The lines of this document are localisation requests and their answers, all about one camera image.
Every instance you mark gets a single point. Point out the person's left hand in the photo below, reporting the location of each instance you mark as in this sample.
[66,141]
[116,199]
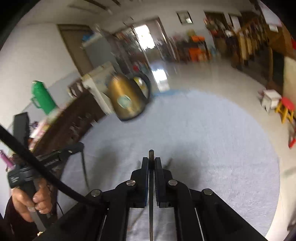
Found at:
[41,201]

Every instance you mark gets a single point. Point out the grey round table cloth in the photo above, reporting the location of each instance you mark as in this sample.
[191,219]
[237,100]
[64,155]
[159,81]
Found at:
[213,143]

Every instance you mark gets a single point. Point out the wall calendar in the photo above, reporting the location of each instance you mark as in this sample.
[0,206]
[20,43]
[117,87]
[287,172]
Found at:
[271,19]

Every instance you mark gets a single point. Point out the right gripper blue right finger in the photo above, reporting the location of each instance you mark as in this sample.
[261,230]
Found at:
[162,177]

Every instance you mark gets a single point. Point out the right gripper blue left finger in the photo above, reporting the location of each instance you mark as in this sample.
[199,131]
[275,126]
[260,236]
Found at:
[140,189]

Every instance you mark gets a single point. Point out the framed wall picture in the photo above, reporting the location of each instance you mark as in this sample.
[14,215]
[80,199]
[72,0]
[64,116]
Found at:
[184,17]

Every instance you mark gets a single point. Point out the dark carved wooden sideboard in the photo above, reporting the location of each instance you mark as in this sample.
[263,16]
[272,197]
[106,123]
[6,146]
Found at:
[70,125]

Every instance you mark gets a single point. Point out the purple water bottle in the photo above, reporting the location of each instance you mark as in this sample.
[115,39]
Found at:
[10,164]

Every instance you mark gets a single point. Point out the dark chopstick four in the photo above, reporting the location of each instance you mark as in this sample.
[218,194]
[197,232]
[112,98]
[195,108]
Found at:
[151,195]

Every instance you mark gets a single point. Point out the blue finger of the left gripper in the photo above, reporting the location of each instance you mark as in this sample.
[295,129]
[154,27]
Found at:
[70,150]

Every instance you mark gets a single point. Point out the green thermos jug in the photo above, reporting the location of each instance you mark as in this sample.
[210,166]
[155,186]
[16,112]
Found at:
[41,98]

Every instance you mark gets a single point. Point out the red plastic stool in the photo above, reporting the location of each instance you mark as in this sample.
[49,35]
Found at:
[286,109]

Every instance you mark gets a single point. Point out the grey refrigerator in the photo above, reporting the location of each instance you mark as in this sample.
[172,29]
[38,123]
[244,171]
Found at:
[99,50]

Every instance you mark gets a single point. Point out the dark chopstick one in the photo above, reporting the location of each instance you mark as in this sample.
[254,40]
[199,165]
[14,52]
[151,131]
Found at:
[84,170]

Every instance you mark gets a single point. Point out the wooden staircase railing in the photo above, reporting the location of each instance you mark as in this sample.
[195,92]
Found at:
[251,39]

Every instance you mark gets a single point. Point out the white chest freezer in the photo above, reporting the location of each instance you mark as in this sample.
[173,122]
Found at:
[96,81]

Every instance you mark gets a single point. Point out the orange box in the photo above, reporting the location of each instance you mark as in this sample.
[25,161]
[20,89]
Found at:
[197,54]

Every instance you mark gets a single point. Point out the gold electric kettle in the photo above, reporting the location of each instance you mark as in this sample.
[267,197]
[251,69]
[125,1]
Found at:
[126,96]

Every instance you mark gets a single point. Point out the white small stool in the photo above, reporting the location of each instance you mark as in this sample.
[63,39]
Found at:
[270,99]

